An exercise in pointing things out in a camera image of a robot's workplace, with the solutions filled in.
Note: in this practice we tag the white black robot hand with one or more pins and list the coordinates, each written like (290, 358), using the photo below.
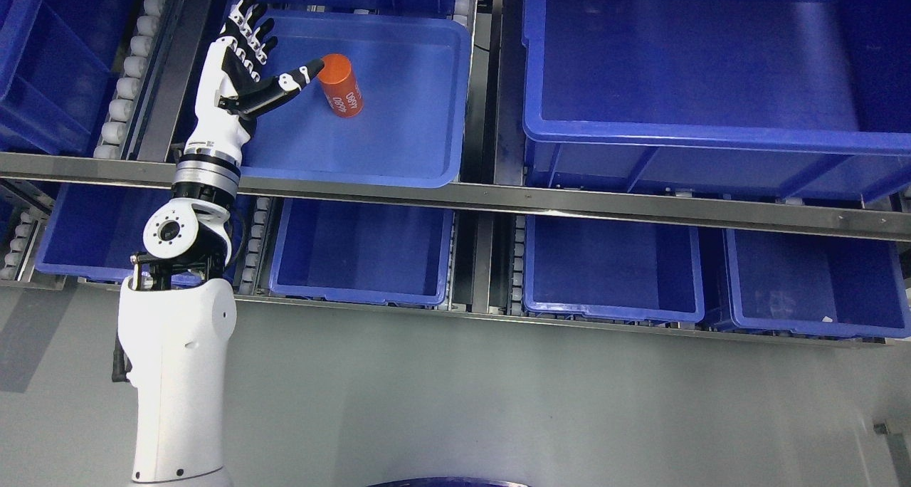
(233, 92)

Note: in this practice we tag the orange cylindrical capacitor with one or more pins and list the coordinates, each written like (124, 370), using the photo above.
(340, 86)

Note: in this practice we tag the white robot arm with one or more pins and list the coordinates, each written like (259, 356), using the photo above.
(176, 314)

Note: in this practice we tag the metal shelf rack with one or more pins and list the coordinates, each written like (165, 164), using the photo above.
(500, 191)

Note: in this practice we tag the blue bin upper left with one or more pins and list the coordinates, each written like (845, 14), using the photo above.
(57, 74)

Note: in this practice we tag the blue shallow tray bin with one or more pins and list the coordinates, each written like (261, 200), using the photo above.
(413, 74)

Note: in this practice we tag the blue bin lower far left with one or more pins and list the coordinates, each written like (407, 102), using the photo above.
(94, 229)

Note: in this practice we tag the blue bin lower centre left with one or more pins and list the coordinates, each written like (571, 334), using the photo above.
(362, 253)

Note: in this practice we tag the blue bin lower centre right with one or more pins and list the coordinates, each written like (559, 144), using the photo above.
(613, 270)

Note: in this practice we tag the large blue bin upper right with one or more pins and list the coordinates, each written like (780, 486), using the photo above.
(804, 99)

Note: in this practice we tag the blue bin lower far right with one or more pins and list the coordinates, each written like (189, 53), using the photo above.
(812, 285)

